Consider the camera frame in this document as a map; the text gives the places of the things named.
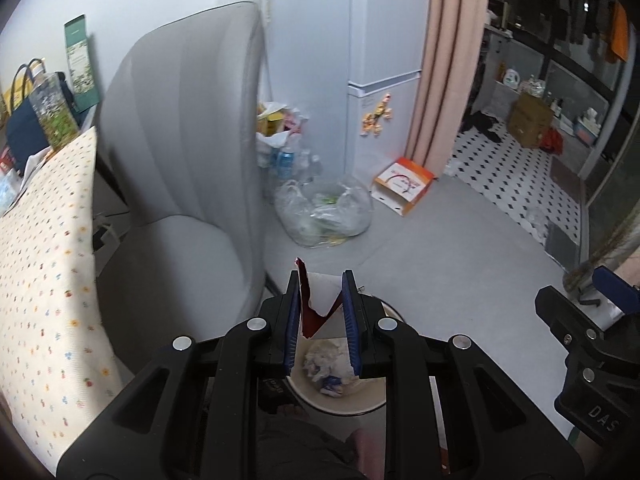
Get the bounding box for black cloth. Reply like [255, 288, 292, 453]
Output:
[462, 110, 506, 143]

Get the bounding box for cream round waste bin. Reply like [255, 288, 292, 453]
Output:
[287, 300, 406, 416]

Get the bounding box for grey upholstered chair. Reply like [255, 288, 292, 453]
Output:
[95, 2, 273, 376]

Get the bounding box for orange hanging garment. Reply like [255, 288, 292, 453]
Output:
[611, 0, 630, 63]

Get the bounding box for brown cardboard box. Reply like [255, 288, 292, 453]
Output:
[507, 92, 553, 148]

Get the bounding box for clear crumpled plastic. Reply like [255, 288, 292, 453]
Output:
[525, 207, 548, 241]

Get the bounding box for floral clear bag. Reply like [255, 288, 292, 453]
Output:
[30, 74, 81, 148]

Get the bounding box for person's leg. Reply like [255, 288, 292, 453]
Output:
[257, 405, 381, 480]

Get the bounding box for patterned cream pillow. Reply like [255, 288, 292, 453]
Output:
[0, 127, 136, 446]

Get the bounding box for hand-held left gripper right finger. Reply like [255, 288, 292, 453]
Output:
[341, 270, 583, 480]

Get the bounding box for orange fridge magnets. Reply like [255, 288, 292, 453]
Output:
[360, 92, 396, 136]

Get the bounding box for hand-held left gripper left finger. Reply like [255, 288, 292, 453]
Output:
[57, 270, 302, 480]

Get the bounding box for clear plastic bag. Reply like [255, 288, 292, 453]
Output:
[274, 175, 373, 248]

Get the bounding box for orange and white cardboard box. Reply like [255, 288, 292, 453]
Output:
[372, 157, 436, 217]

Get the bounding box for white tissue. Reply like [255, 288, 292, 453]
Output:
[305, 340, 353, 386]

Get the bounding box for pink curtain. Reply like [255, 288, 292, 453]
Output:
[405, 0, 493, 178]

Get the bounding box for navy tote bag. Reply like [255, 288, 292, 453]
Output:
[5, 60, 81, 171]

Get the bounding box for grey floor mat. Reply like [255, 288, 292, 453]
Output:
[545, 222, 583, 268]

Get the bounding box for white plastic bag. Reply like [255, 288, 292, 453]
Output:
[256, 102, 321, 196]

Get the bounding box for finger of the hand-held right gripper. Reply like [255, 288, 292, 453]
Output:
[591, 265, 640, 321]
[534, 285, 618, 361]

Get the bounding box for dark hanging clothes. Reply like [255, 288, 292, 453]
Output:
[550, 0, 613, 43]

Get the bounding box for white refrigerator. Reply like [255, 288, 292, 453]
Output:
[267, 0, 433, 196]

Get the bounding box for blue plastic packet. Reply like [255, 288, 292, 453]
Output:
[0, 170, 26, 216]

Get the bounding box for white and red torn wrapper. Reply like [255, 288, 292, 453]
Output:
[294, 257, 351, 341]

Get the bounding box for brown doormat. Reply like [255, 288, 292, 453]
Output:
[550, 162, 586, 196]

